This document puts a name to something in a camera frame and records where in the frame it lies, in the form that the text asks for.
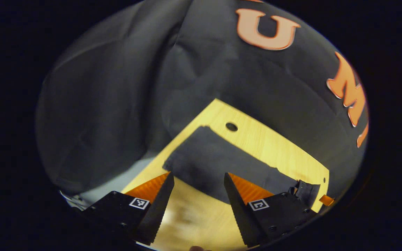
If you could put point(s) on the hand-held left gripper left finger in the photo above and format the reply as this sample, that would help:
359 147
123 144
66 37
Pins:
159 212

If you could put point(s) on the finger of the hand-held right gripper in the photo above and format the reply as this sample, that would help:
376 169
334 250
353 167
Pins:
326 200

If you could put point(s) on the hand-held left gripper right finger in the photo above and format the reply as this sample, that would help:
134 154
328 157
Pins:
241 216

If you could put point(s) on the dark blue jeans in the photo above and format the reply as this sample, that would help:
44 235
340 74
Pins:
215 157

